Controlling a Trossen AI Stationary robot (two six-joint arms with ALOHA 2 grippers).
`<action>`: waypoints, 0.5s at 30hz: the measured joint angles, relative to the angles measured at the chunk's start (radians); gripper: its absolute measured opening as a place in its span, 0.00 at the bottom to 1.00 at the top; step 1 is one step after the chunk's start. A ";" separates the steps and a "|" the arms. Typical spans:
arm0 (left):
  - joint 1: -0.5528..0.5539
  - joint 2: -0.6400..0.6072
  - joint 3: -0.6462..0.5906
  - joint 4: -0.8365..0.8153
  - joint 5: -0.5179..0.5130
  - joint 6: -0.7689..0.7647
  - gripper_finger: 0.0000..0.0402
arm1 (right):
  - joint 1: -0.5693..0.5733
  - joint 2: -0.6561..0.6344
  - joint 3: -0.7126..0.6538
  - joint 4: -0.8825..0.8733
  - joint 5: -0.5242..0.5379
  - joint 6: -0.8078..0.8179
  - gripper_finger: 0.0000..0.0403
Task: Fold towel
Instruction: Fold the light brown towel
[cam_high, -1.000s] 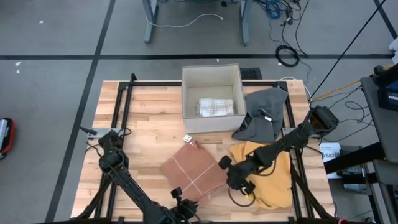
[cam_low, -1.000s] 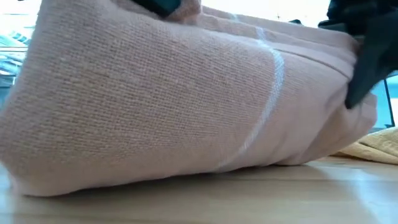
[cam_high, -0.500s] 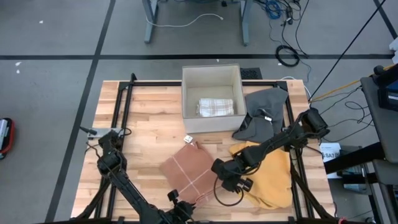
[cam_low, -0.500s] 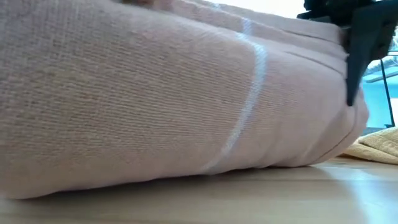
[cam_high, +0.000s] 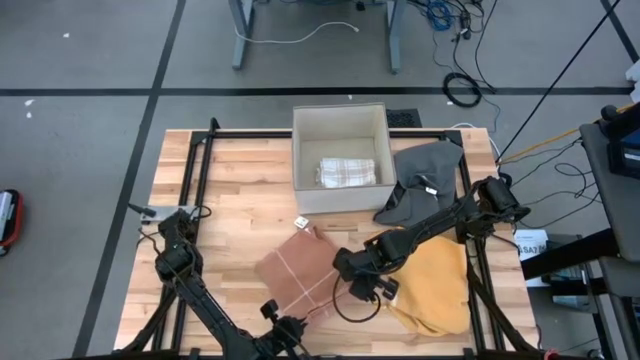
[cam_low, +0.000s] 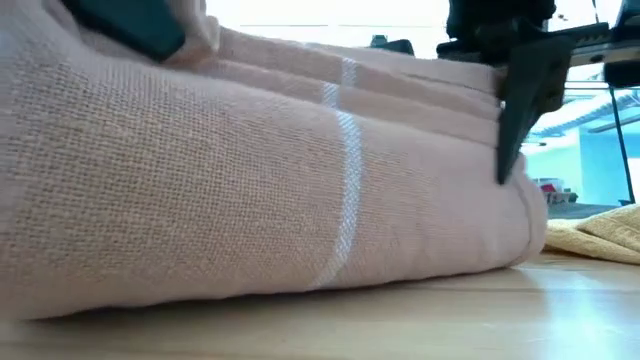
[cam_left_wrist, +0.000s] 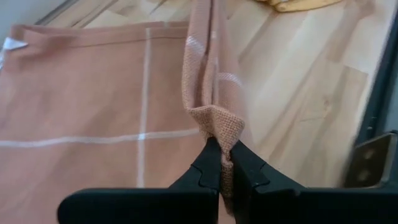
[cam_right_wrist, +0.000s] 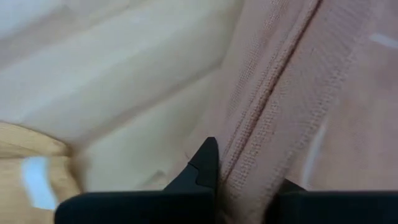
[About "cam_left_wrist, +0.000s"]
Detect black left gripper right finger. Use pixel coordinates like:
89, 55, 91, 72
229, 139, 398, 224

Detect mustard yellow towel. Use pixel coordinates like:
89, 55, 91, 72
254, 0, 343, 13

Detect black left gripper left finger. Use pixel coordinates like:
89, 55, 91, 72
57, 136, 223, 224

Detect terracotta pink towel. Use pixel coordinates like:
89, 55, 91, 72
0, 0, 253, 224

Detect black aluminium table frame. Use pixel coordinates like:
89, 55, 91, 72
354, 9, 398, 147

